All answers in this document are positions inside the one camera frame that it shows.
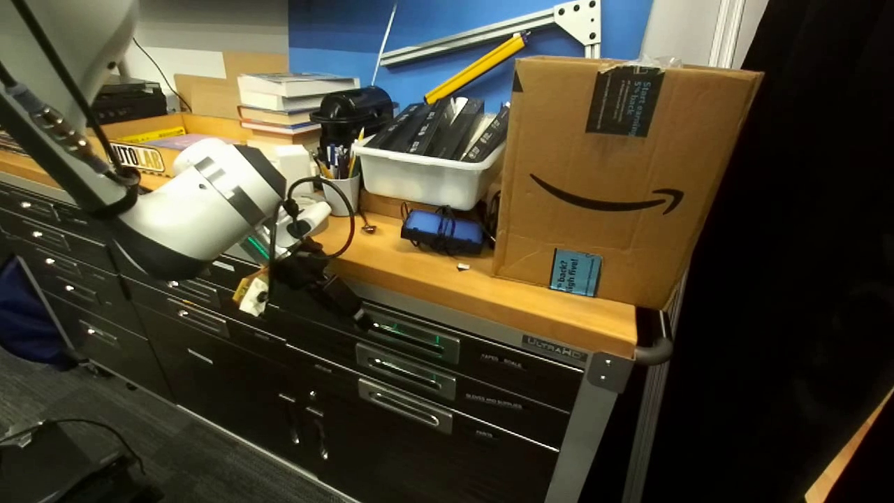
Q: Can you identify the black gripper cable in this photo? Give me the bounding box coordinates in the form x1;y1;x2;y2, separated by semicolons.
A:
279;173;360;264

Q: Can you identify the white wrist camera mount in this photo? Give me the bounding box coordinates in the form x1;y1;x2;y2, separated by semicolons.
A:
274;197;336;248

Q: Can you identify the black drawer cabinet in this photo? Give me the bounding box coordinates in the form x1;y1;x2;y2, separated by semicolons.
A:
0;179;591;503

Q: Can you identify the yellow cardboard box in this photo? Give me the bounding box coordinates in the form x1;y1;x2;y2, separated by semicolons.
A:
98;113;245;181

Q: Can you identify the flat brown cardboard sheet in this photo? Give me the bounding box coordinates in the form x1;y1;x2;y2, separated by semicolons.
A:
174;49;291;121

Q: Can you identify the stack of books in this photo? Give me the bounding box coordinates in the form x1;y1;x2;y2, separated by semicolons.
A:
235;70;364;139

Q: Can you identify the grey metal bench leg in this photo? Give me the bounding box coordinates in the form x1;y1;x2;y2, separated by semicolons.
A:
543;311;677;503

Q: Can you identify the perforated silver metal rail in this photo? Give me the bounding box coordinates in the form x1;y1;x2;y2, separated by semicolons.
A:
376;0;603;70

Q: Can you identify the blue and black tool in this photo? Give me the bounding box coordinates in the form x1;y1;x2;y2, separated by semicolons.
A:
397;204;495;257

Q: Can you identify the yellow bar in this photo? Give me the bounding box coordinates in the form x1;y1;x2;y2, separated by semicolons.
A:
421;30;530;109

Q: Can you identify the grey metal tool drawer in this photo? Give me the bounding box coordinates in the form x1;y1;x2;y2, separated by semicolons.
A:
265;281;591;413

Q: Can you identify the black flat devices stack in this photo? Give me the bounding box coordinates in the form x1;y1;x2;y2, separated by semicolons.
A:
369;96;513;166

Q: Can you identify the dark blue chair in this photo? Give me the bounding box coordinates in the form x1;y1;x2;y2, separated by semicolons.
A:
0;253;77;369

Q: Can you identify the black panel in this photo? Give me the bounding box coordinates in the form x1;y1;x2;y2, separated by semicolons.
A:
640;0;894;503

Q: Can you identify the black floor bag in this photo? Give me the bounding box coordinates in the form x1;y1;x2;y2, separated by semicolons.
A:
0;416;165;503

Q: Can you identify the white cup with pens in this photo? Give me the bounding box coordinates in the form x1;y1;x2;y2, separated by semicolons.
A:
318;138;364;220

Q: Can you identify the thin white rod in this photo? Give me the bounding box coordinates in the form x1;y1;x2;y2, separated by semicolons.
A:
369;4;401;93

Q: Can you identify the white plastic bin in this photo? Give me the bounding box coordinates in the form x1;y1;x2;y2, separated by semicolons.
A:
348;131;509;216

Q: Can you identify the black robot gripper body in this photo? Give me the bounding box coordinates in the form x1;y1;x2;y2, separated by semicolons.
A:
265;247;333;309

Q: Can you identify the brown cardboard shipping box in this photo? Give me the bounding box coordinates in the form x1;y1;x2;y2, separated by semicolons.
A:
488;53;765;313

